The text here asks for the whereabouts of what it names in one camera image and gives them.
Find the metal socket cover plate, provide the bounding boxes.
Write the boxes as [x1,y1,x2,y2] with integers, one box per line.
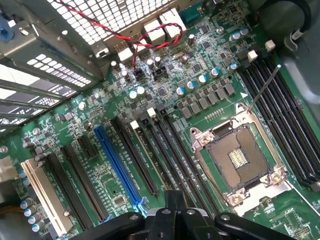
[232,180,294,218]

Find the white expansion slot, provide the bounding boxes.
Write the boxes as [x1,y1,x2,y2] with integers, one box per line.
[20,157,75,238]

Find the blue card retention clip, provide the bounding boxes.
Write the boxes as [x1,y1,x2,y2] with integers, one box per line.
[0,13,15,43]

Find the blue expansion slot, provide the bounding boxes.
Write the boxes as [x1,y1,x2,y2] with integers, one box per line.
[93,124,148,213]

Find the RAM slot white latches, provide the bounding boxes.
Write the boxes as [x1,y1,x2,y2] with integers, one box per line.
[247,49,320,186]
[146,107,213,216]
[129,120,181,195]
[264,39,320,146]

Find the red black twisted wire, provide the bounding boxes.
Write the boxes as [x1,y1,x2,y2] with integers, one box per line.
[53,0,188,76]

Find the CPU socket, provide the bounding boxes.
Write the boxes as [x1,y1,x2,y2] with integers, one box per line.
[189,101,288,208]

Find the short black expansion slot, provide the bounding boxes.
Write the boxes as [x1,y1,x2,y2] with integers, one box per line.
[76,135,99,161]

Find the green motherboard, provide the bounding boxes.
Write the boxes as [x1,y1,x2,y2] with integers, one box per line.
[0,0,320,240]

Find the black PC case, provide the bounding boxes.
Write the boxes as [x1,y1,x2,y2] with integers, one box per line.
[0,0,320,141]

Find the metal locking lever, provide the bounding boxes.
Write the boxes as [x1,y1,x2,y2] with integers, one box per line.
[247,63,282,112]

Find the metal port block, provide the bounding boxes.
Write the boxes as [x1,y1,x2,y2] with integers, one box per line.
[116,46,135,63]
[143,19,167,44]
[158,7,188,39]
[131,37,151,55]

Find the yellow wire bundle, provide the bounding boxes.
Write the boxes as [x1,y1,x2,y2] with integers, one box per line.
[0,205,25,216]

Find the long black expansion slot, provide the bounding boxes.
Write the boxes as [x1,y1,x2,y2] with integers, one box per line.
[46,151,95,231]
[60,144,112,223]
[110,116,160,196]

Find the white power connector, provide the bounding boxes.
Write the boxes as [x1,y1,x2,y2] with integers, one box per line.
[0,156,20,183]

